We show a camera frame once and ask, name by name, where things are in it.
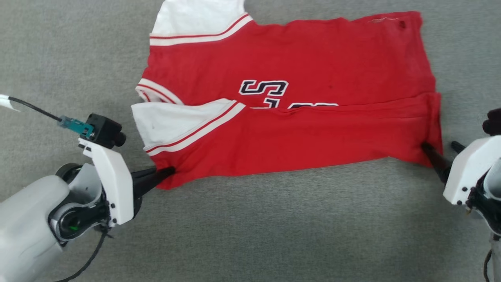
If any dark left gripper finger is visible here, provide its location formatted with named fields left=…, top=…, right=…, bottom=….
left=135, top=171, right=175, bottom=198
left=133, top=166, right=175, bottom=184

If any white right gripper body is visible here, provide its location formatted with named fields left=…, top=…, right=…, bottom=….
left=443, top=135, right=501, bottom=206

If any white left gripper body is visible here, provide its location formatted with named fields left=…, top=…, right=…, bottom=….
left=78, top=138, right=135, bottom=228

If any red and white jersey shirt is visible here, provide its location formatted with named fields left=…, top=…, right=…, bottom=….
left=131, top=0, right=443, bottom=191

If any grey fabric sofa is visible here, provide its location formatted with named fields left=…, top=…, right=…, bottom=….
left=0, top=0, right=501, bottom=282

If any left camera cable teal plug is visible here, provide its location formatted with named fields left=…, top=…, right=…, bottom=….
left=0, top=94, right=95, bottom=138

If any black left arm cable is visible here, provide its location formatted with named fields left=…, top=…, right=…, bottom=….
left=54, top=226, right=115, bottom=282

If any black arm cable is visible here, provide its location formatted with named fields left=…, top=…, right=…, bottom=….
left=483, top=249, right=494, bottom=282
left=54, top=226, right=115, bottom=282

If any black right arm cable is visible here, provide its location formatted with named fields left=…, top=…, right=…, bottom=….
left=483, top=249, right=494, bottom=282

